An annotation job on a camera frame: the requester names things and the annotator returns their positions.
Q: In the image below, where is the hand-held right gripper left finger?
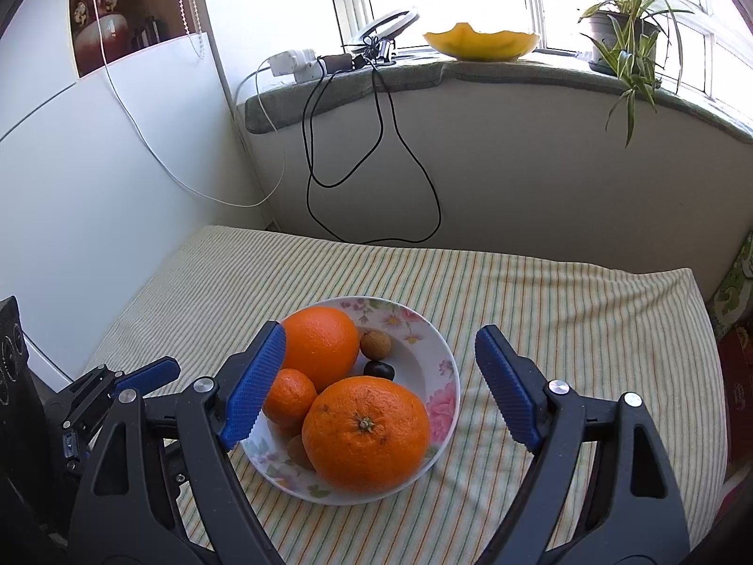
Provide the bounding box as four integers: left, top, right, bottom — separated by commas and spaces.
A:
67, 321, 287, 565

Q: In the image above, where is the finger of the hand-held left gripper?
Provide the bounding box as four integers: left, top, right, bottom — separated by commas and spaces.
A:
46, 356, 181, 445

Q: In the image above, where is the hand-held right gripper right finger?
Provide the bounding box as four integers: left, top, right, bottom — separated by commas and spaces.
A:
474, 325, 692, 565

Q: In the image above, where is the small tangerine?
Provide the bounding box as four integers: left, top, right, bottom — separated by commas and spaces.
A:
262, 368, 319, 429

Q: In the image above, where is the green kiwi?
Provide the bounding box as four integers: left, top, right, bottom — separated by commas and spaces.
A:
286, 432, 317, 472

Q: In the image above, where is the large smooth orange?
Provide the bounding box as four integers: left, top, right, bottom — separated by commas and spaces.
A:
279, 307, 360, 394

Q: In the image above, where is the floral white plate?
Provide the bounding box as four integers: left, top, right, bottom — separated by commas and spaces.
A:
232, 296, 461, 506

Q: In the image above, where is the round orange with stem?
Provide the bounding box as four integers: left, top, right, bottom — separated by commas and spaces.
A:
302, 377, 432, 494

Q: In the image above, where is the brown walnut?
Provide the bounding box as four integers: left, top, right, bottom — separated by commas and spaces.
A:
359, 330, 393, 360

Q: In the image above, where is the striped tablecloth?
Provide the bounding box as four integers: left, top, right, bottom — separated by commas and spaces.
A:
82, 225, 730, 554

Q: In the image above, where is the white wardrobe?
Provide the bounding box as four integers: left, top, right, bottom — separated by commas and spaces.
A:
0, 0, 277, 383

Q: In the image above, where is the grey windowsill pad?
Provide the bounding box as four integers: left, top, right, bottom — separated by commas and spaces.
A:
244, 50, 753, 145

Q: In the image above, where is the red and white vase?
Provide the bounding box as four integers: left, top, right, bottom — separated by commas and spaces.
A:
71, 0, 131, 68

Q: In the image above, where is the white power adapter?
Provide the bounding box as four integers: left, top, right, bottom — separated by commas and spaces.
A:
267, 47, 321, 80

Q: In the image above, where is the dark shelf item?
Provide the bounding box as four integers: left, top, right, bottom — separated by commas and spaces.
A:
132, 15, 164, 48

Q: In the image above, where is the yellow bowl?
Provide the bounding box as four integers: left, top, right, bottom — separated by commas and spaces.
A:
423, 22, 540, 62

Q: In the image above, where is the potted spider plant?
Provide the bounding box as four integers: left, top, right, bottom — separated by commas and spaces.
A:
538, 0, 704, 148

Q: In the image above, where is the black cable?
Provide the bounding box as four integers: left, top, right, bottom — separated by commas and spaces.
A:
301, 62, 442, 245

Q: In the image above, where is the white cable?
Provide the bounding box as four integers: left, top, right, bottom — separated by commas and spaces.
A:
82, 0, 287, 208

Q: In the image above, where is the white bead cord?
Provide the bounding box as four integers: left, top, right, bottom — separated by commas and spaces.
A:
172, 0, 207, 58

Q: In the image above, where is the ring light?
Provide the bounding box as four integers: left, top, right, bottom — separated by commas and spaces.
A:
344, 7, 425, 63

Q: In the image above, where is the white window frame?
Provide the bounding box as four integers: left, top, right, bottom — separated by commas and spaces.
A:
282, 0, 753, 130

